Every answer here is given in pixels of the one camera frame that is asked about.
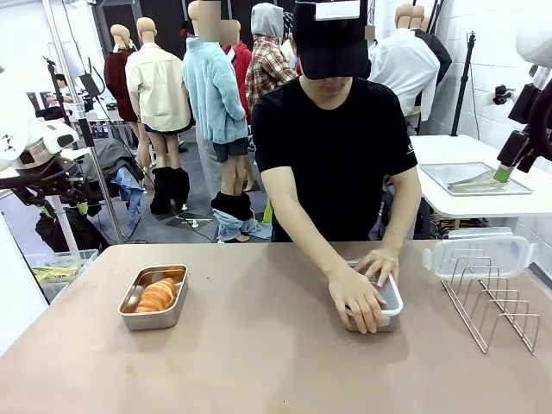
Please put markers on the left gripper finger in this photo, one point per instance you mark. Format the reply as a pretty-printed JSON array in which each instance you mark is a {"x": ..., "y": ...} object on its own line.
[
  {"x": 46, "y": 211},
  {"x": 83, "y": 209}
]

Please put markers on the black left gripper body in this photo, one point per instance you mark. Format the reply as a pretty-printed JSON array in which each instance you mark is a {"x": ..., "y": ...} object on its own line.
[{"x": 49, "y": 183}]

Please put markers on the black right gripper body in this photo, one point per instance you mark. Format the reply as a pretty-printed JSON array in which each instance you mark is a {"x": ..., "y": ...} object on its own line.
[{"x": 513, "y": 146}]

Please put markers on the metal tongs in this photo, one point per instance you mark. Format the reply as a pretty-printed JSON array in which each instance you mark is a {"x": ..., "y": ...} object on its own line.
[{"x": 470, "y": 184}]

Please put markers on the perforated metal baking tray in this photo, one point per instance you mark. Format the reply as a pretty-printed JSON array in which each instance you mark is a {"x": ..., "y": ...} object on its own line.
[{"x": 435, "y": 172}]

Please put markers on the golden croissant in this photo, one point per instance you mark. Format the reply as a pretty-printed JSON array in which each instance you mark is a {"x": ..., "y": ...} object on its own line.
[{"x": 156, "y": 295}]

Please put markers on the rectangular steel container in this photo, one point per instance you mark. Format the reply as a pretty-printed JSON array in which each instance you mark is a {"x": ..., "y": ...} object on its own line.
[
  {"x": 390, "y": 325},
  {"x": 151, "y": 321}
]

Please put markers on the person's right forearm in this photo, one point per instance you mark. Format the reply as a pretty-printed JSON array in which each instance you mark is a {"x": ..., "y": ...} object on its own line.
[{"x": 306, "y": 241}]

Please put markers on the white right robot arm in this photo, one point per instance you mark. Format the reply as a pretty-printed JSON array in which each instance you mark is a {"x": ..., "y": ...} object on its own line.
[{"x": 535, "y": 34}]

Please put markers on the person's left forearm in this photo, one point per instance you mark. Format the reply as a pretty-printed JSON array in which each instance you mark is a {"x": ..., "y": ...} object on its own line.
[{"x": 401, "y": 220}]

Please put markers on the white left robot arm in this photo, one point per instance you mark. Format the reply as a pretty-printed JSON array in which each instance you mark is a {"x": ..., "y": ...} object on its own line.
[{"x": 26, "y": 142}]

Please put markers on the person's left hand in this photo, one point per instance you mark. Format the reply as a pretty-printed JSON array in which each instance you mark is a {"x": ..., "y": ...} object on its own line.
[{"x": 384, "y": 263}]

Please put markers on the person's right hand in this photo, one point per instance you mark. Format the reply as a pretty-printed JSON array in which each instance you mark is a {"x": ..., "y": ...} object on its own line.
[{"x": 358, "y": 302}]

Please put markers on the silver slanted pole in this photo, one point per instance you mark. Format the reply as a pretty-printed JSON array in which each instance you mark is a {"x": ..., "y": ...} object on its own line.
[{"x": 99, "y": 172}]

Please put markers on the chair draped with dark clothes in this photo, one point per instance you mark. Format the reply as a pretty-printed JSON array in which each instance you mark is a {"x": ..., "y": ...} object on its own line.
[{"x": 116, "y": 159}]

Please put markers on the clear bin with yellow items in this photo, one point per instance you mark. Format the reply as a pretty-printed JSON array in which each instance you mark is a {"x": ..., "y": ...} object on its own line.
[{"x": 56, "y": 274}]

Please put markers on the black tripod stand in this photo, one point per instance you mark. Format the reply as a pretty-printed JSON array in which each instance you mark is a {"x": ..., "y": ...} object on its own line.
[{"x": 463, "y": 82}]

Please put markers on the black tall boots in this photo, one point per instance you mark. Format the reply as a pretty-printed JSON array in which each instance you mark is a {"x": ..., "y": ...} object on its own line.
[{"x": 170, "y": 190}]

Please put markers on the mannequin in black blazer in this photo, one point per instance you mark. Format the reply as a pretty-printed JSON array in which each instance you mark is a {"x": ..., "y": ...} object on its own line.
[{"x": 442, "y": 56}]

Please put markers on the mannequin in maroon clothes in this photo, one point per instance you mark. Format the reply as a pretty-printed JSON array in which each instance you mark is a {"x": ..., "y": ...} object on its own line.
[{"x": 118, "y": 82}]

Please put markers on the mannequin in white shirt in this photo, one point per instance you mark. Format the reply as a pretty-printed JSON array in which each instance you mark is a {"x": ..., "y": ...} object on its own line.
[{"x": 405, "y": 69}]

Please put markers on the mannequin in cream jacket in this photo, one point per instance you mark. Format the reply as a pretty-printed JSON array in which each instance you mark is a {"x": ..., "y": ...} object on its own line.
[{"x": 157, "y": 90}]

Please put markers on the mannequin in blue fleece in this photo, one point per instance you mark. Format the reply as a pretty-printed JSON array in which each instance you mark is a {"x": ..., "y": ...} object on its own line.
[{"x": 211, "y": 95}]

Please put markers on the person in black t-shirt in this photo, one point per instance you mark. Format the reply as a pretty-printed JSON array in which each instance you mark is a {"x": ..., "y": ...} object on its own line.
[{"x": 332, "y": 151}]

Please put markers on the black baseball cap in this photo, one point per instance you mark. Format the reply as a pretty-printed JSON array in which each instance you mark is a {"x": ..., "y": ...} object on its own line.
[{"x": 332, "y": 39}]

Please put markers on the mannequin in red top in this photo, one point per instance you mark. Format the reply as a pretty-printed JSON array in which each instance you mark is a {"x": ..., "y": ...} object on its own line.
[{"x": 243, "y": 60}]

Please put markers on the mannequin in plaid hoodie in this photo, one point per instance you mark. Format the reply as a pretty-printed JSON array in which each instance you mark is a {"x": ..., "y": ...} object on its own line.
[{"x": 265, "y": 73}]

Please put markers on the black camera stand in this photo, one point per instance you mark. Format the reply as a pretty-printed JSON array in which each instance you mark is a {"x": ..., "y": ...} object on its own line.
[{"x": 58, "y": 95}]

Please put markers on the black mannequin base plate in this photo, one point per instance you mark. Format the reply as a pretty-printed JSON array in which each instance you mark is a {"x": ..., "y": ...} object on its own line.
[{"x": 190, "y": 221}]

